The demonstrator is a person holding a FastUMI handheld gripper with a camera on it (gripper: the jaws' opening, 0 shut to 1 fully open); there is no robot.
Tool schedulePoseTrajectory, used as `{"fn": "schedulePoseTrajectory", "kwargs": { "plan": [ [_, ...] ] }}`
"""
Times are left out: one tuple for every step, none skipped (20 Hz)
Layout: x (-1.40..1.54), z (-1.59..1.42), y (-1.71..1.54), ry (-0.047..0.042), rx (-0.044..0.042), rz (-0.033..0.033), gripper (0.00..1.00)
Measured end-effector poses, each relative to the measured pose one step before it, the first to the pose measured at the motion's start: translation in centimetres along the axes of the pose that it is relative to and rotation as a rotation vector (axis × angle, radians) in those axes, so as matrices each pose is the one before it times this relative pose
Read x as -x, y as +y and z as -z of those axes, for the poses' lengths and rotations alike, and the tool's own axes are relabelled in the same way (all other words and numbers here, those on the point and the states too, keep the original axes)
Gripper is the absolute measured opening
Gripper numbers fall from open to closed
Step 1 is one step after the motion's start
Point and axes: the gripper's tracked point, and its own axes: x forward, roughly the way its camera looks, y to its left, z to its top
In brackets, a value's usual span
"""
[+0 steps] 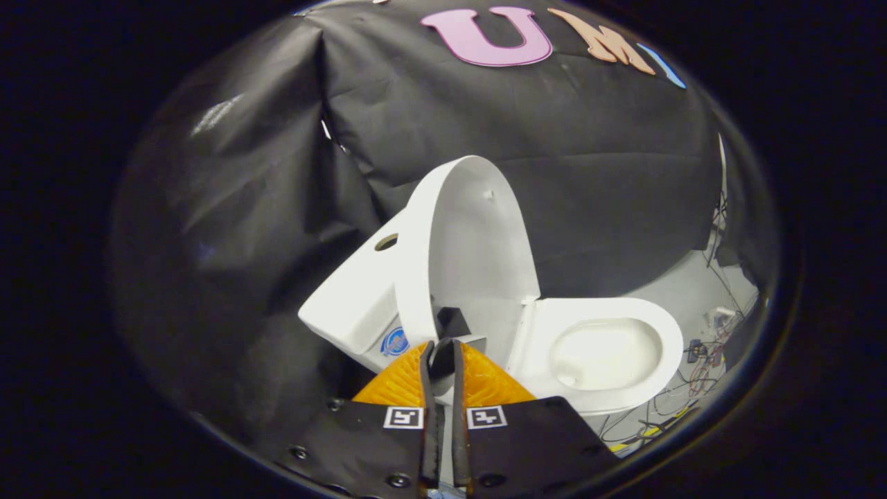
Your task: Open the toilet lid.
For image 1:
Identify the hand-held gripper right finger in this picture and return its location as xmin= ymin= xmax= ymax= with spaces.
xmin=452 ymin=338 xmax=620 ymax=499

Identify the white ceramic toilet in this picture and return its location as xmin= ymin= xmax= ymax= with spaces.
xmin=298 ymin=208 xmax=685 ymax=417

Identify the black backdrop cloth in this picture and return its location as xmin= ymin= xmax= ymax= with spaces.
xmin=109 ymin=0 xmax=780 ymax=444

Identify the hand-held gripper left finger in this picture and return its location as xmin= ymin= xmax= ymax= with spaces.
xmin=274 ymin=340 xmax=441 ymax=499

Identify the white toilet lid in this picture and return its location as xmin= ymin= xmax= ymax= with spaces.
xmin=395 ymin=155 xmax=542 ymax=369

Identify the black lid lift handle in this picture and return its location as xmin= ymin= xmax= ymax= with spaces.
xmin=428 ymin=307 xmax=473 ymax=380

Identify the tangle of floor cables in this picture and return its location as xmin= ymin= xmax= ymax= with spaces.
xmin=598 ymin=263 xmax=759 ymax=453

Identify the black yellow hazard tape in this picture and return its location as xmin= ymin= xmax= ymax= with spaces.
xmin=608 ymin=408 xmax=694 ymax=453

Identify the black light stand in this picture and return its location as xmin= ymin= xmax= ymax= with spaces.
xmin=705 ymin=135 xmax=730 ymax=270

